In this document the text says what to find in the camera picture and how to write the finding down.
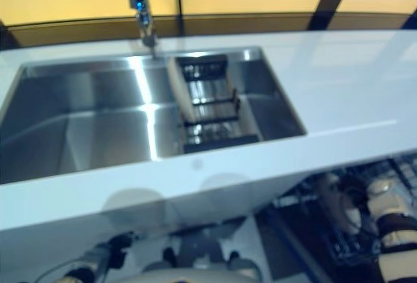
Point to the right robot hand dark glove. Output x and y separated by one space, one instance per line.
355 196

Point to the left robot hand dark glove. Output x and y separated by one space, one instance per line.
120 247

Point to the cream ceramic plate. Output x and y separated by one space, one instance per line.
180 90
329 185

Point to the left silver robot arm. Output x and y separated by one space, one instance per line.
88 266

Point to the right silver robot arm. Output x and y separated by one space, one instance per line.
391 198

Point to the cream robot torso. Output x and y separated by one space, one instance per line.
195 276

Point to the stainless steel sink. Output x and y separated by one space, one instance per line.
81 116

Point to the black sink dish rack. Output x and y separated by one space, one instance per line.
215 133

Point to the dark diagonal window bar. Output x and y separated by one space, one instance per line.
410 20

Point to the brown window sill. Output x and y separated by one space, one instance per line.
81 30

